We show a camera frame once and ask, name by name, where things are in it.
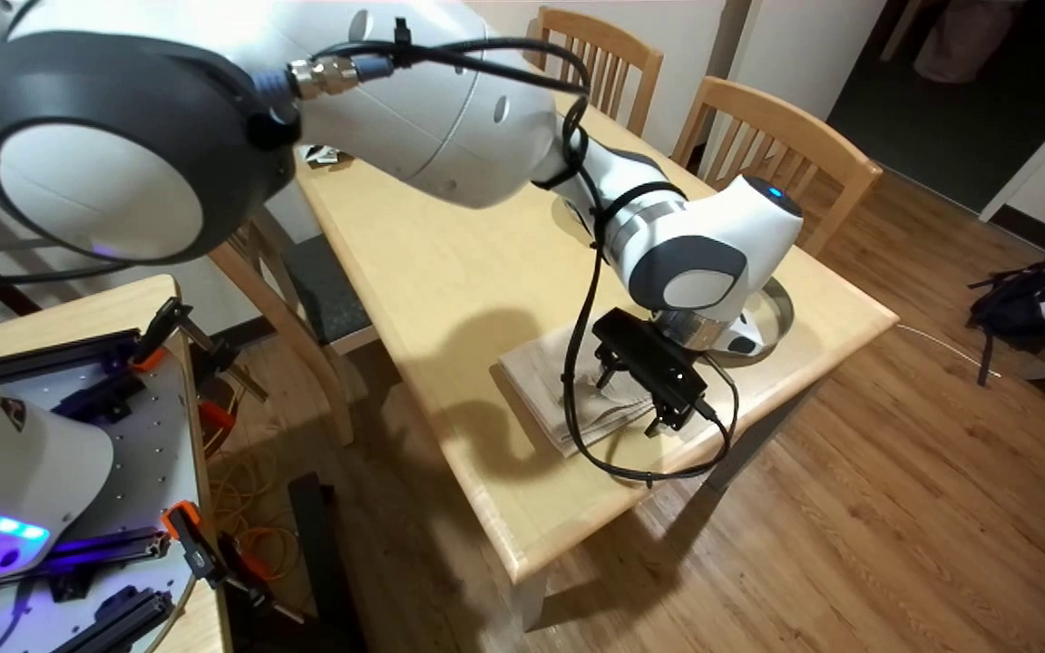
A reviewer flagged wooden slat-back dining chair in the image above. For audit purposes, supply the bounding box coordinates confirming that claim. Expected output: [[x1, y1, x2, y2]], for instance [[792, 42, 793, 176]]
[[526, 2, 669, 140], [671, 74, 888, 256]]

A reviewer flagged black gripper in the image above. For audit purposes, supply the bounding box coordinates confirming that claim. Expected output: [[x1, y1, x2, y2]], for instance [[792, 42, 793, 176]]
[[589, 306, 710, 438]]

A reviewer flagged wooden chair with grey seat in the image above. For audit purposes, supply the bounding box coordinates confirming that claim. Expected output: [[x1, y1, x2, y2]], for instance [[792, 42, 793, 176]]
[[204, 205, 386, 446]]

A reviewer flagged orange and black clamp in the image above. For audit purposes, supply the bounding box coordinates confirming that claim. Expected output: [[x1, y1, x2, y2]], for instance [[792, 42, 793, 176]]
[[160, 496, 313, 626]]

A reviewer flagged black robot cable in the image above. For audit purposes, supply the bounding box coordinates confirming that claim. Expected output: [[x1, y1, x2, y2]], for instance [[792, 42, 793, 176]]
[[287, 16, 745, 486]]

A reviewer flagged glass pot lid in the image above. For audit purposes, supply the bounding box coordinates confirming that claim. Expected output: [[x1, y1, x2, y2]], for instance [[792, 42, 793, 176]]
[[679, 272, 799, 366]]

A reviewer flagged black bag with white label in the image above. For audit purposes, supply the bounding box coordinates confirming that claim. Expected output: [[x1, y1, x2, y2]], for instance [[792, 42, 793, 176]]
[[964, 237, 1045, 387]]

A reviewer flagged black bar clamp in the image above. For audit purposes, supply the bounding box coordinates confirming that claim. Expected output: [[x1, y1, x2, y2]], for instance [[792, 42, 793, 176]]
[[0, 294, 195, 387]]

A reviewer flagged black stand leg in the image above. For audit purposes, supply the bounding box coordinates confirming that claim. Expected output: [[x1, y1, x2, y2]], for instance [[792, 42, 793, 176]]
[[283, 470, 368, 653]]

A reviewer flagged red handled clamp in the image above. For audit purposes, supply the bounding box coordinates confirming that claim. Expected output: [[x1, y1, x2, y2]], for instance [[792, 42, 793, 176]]
[[186, 335, 277, 461]]

